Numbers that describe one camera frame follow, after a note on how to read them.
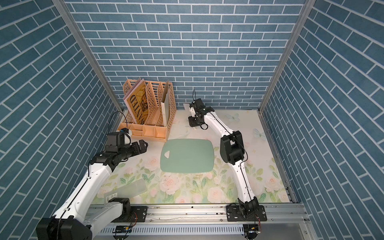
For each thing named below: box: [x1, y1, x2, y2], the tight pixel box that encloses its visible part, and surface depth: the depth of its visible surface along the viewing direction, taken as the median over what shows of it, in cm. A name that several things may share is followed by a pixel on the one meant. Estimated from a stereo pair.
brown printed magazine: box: [123, 77, 149, 125], surface depth 98 cm
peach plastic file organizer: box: [117, 79, 177, 142], surface depth 104 cm
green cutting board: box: [160, 138, 215, 174], surface depth 99 cm
